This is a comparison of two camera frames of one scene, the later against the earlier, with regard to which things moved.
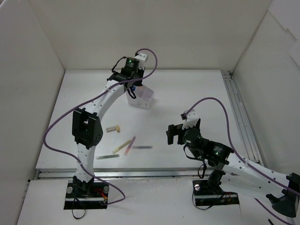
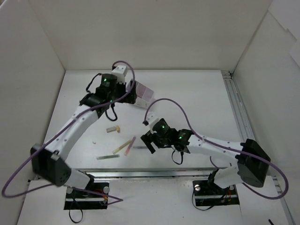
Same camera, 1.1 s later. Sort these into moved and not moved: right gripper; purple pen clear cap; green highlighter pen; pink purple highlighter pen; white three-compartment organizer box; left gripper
Moved: right gripper; left gripper
Not moved: white three-compartment organizer box; green highlighter pen; purple pen clear cap; pink purple highlighter pen
